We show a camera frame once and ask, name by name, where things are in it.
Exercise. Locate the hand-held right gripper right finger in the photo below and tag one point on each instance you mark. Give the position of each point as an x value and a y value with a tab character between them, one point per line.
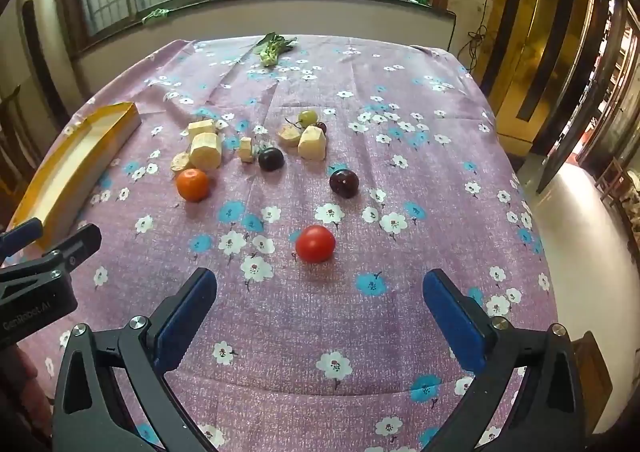
455	327

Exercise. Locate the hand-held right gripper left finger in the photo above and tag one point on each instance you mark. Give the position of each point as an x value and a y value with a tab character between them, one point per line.
185	319

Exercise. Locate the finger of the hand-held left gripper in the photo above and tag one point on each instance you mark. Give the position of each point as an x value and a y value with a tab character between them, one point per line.
80	242
20	234

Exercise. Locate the yellow cardboard tray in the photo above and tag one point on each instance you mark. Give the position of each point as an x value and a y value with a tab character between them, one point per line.
100	131

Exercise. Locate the orange tomato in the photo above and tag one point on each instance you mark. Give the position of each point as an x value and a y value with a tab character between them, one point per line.
192	184

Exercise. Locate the red tomato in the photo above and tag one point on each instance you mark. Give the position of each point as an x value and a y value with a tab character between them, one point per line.
315	243

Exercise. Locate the dark purple plum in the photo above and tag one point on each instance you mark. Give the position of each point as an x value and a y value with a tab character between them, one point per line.
271	159
344	183

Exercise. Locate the person's left forearm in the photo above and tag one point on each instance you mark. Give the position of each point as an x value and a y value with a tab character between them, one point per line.
15	392

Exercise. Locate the flat peeled sugarcane chunk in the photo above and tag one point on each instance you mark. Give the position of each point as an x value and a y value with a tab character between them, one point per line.
202	127

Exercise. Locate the white standing air conditioner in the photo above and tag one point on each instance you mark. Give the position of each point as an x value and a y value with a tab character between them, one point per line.
37	56

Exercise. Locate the small sugarcane chunk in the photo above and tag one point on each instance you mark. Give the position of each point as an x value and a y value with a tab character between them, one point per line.
245	150

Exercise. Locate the wooden furniture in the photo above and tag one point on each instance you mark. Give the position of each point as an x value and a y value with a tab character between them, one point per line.
617	187

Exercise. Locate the small dark grape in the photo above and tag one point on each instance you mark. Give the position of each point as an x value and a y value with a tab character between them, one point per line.
322	127

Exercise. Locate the green grape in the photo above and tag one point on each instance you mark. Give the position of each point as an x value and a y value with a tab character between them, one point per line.
307	117

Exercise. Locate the green cloth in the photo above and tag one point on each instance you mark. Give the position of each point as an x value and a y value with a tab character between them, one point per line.
157	14

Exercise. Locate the purple floral tablecloth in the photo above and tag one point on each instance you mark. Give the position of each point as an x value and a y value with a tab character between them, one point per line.
350	106

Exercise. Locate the green bok choy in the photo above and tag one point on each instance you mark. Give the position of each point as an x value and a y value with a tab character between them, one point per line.
272	49

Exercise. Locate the golden door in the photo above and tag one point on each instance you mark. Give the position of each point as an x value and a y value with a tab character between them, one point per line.
520	56

